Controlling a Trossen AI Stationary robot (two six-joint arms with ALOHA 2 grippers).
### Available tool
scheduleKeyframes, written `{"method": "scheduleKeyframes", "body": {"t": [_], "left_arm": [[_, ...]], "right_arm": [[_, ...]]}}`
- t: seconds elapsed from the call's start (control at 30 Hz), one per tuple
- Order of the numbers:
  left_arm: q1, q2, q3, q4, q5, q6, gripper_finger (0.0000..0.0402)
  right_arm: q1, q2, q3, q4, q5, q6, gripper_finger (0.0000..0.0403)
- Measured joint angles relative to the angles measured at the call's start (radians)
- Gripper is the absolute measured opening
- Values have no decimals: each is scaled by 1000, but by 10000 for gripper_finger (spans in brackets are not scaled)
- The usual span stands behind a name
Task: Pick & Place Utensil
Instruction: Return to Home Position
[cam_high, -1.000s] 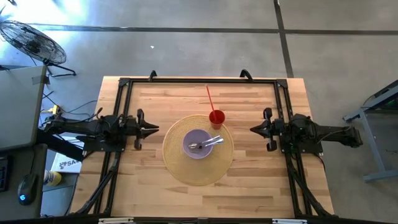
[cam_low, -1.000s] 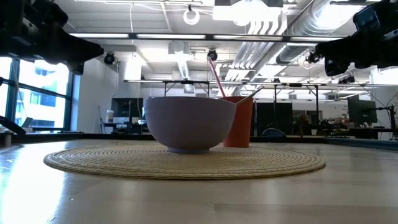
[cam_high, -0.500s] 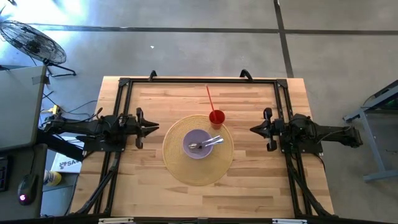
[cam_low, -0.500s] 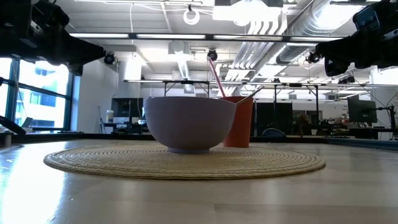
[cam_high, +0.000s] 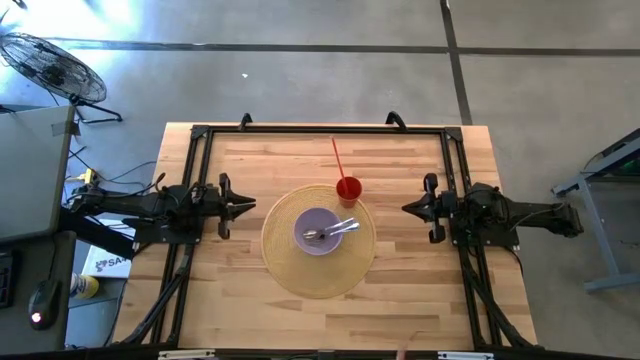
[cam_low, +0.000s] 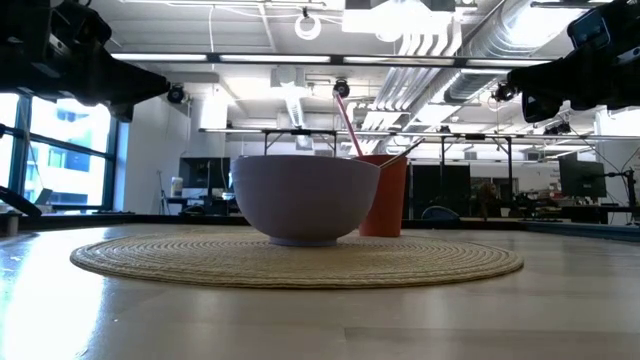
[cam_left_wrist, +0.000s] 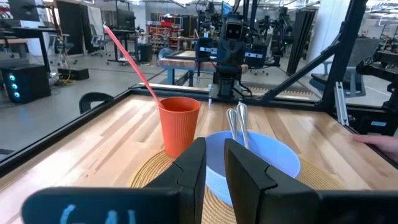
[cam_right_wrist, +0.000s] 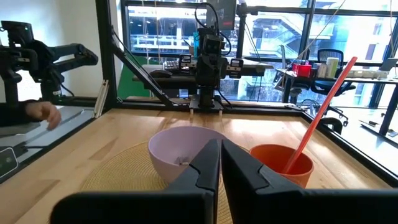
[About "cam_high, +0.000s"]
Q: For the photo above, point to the light purple bowl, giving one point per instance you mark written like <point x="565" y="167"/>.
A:
<point x="312" y="220"/>

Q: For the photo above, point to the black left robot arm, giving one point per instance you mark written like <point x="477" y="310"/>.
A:
<point x="150" y="202"/>

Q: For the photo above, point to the dark desk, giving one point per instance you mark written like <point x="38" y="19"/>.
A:
<point x="50" y="255"/>

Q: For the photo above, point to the white label strip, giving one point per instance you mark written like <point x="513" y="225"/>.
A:
<point x="465" y="356"/>
<point x="187" y="355"/>

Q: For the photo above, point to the orange ribbed cup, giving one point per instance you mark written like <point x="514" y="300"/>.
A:
<point x="349" y="197"/>

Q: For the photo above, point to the black computer mouse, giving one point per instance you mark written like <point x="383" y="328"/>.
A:
<point x="45" y="300"/>

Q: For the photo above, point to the red straw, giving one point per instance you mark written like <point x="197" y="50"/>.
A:
<point x="338" y="160"/>

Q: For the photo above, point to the yellow power connector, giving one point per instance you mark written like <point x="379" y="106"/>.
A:
<point x="89" y="176"/>

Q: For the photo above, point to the round woven straw placemat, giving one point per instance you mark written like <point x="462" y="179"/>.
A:
<point x="320" y="275"/>

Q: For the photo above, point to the grey side table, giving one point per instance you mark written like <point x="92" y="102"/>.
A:
<point x="30" y="175"/>

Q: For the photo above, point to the yellow white bottle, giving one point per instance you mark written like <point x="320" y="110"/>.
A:
<point x="86" y="286"/>

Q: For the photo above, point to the grey metal stand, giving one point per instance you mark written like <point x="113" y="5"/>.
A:
<point x="612" y="282"/>

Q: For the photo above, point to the black aluminium table frame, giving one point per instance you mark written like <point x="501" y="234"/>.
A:
<point x="325" y="129"/>

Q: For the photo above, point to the white printed cardboard box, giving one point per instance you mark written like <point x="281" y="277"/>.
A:
<point x="107" y="265"/>

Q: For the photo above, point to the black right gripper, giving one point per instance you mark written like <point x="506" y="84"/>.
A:
<point x="445" y="207"/>

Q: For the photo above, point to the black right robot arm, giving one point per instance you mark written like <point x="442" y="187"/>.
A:
<point x="525" y="210"/>

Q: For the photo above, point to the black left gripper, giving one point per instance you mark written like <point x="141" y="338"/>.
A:
<point x="220" y="205"/>

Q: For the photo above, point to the silver spoon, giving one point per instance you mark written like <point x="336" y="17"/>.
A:
<point x="311" y="234"/>

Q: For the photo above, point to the black floor fan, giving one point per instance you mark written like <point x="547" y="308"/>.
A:
<point x="52" y="70"/>

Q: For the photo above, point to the black keyboard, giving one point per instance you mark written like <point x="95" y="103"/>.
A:
<point x="6" y="280"/>

